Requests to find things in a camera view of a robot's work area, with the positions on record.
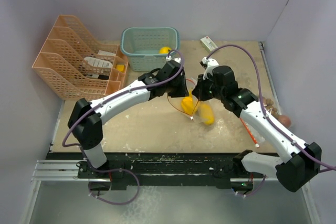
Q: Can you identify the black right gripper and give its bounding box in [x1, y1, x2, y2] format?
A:
[193, 73, 225, 101]

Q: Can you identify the yellow fake bell pepper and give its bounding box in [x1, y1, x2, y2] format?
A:
[181, 97, 195, 115]

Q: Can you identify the clear zip bag red seal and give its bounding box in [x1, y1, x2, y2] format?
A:
[167, 78, 215, 125]

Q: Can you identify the yellow fake fruit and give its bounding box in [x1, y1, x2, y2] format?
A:
[198, 103, 215, 125]

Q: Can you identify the yellow fake lemon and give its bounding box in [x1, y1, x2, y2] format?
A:
[159, 46, 172, 55]

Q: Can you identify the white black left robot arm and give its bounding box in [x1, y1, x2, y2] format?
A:
[68, 58, 188, 178]

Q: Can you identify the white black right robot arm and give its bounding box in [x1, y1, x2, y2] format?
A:
[192, 64, 322, 192]

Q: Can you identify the brown fake potato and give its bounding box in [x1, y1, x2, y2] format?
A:
[278, 115, 291, 128]

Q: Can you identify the small white green box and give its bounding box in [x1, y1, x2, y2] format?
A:
[200, 36, 218, 52]

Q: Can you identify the light blue plastic basket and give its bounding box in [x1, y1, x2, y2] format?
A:
[120, 27, 180, 72]

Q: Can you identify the small yellow item in organizer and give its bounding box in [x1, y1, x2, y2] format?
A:
[115, 64, 125, 72]

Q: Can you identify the orange mesh file organizer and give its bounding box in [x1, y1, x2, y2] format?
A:
[32, 15, 128, 101]

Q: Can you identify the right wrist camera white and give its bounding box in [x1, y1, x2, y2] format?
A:
[200, 57, 219, 80]

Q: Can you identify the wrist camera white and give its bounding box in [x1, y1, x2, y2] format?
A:
[166, 55, 182, 63]
[200, 57, 219, 80]

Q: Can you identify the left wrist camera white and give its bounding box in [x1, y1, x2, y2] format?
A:
[166, 55, 182, 63]

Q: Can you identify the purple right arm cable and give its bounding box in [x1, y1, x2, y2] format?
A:
[207, 45, 336, 173]

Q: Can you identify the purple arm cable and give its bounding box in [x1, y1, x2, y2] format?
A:
[207, 45, 336, 173]
[62, 48, 186, 148]

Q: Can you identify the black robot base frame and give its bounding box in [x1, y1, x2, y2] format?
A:
[46, 152, 265, 192]

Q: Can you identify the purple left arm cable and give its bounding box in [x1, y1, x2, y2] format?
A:
[62, 48, 186, 148]

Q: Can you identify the aluminium rail frame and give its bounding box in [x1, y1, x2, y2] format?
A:
[19, 159, 79, 224]

